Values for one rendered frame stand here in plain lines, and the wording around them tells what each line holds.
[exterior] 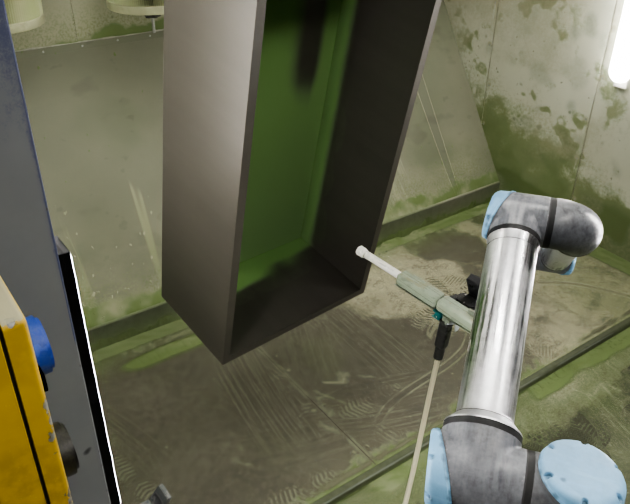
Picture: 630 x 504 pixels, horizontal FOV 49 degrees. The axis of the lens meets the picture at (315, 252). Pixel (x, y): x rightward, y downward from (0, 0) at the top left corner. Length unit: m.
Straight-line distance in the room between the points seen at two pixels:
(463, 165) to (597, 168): 0.70
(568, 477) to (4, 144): 1.03
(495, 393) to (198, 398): 1.50
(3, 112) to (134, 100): 2.05
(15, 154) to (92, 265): 1.85
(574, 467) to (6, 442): 0.98
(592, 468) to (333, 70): 1.42
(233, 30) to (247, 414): 1.47
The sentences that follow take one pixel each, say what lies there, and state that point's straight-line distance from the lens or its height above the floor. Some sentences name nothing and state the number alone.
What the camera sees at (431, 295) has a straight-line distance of 2.03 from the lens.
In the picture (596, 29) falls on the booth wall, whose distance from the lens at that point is 3.54.
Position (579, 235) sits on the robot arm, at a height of 1.09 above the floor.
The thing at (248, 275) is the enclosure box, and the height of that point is 0.52.
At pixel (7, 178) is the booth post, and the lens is 1.06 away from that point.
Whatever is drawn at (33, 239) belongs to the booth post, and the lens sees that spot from 1.11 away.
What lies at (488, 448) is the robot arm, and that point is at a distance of 1.32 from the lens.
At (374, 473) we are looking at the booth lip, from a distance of 2.40.
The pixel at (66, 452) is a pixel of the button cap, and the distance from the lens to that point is 0.67.
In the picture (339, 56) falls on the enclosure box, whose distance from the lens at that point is 2.21.
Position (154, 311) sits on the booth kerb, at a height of 0.15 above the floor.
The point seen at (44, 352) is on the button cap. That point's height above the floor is 1.49.
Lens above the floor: 1.84
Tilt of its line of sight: 31 degrees down
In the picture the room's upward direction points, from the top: 1 degrees clockwise
